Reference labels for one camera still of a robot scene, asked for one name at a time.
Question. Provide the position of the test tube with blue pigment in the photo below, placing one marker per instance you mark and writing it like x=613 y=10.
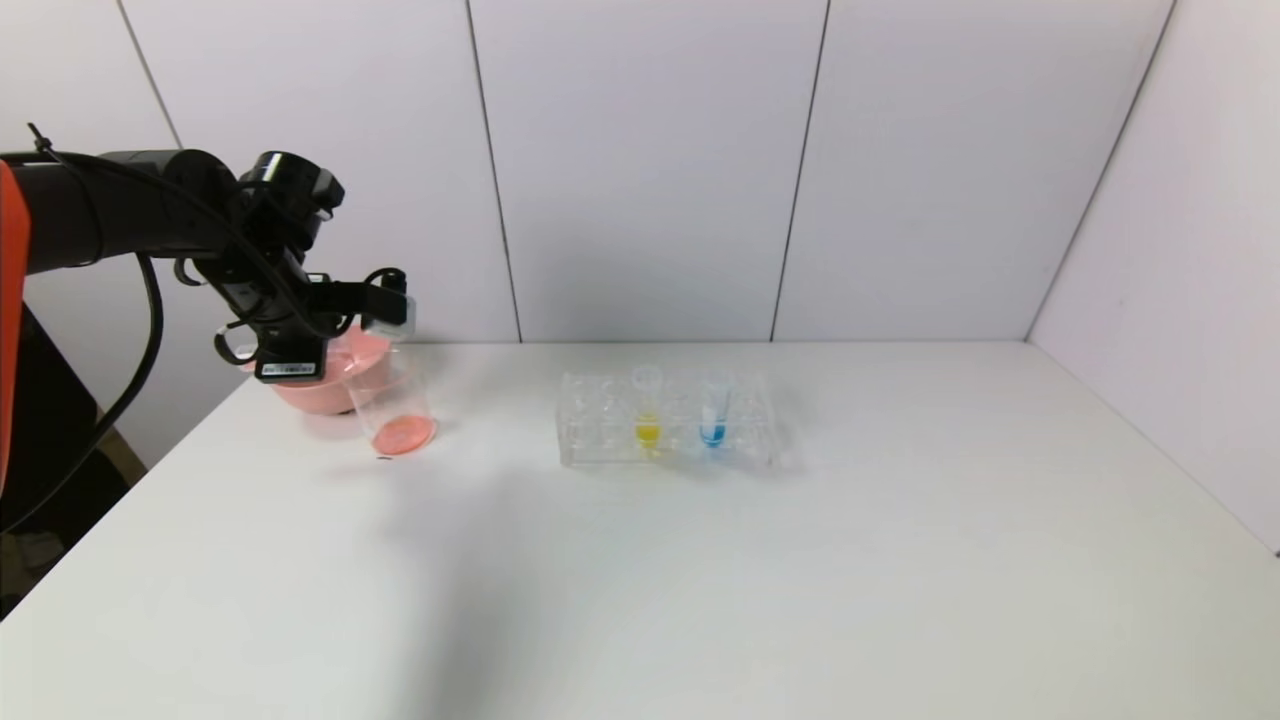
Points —
x=712 y=433

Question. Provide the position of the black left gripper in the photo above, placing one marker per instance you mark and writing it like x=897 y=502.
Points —
x=289 y=364

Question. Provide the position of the clear acrylic test tube rack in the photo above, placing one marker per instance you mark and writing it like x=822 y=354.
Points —
x=600 y=440

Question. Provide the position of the pink bowl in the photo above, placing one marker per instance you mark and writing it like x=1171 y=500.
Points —
x=320 y=395

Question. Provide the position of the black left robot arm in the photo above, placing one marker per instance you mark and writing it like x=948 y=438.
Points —
x=100 y=205

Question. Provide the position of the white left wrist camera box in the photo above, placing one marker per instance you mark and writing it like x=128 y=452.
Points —
x=392 y=312

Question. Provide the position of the test tube with yellow pigment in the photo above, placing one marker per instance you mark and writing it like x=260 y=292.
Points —
x=648 y=430

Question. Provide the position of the clear glass beaker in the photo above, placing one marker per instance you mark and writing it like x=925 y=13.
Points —
x=405 y=432

